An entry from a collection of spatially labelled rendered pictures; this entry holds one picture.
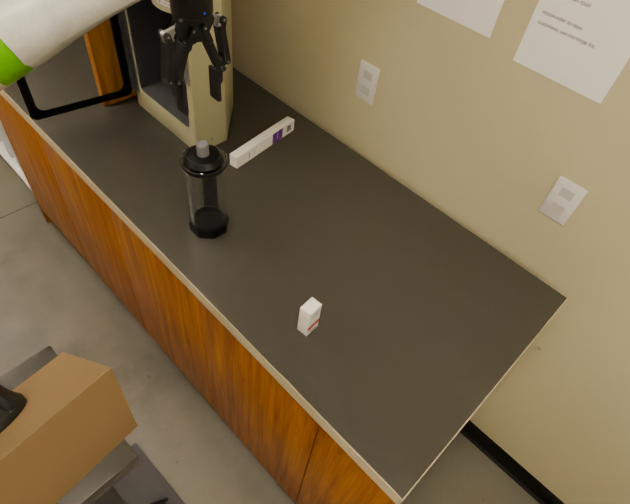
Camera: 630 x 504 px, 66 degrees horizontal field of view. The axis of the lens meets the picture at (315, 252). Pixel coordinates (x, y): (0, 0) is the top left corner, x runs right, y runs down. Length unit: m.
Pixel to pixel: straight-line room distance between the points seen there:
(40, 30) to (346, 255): 0.84
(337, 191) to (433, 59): 0.44
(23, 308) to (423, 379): 1.84
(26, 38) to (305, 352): 0.76
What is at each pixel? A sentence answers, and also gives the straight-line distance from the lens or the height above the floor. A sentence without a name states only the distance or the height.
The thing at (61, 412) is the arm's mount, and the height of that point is 1.18.
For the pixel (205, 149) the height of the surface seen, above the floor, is 1.20.
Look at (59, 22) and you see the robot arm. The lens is 0.78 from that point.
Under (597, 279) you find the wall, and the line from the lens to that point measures 1.41.
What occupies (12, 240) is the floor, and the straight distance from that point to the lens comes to 2.78.
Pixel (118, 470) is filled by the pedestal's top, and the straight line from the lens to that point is 1.04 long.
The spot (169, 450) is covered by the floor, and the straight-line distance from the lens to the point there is 2.04.
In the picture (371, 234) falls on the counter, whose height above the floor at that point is 0.94.
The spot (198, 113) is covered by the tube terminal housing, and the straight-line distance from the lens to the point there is 1.48.
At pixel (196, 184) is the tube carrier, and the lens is 1.17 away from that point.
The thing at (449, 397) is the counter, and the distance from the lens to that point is 1.14.
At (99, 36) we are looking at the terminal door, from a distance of 1.62.
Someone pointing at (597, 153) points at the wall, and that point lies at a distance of 1.25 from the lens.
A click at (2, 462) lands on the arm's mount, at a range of 0.84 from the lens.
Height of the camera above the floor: 1.91
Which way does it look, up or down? 49 degrees down
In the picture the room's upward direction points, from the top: 9 degrees clockwise
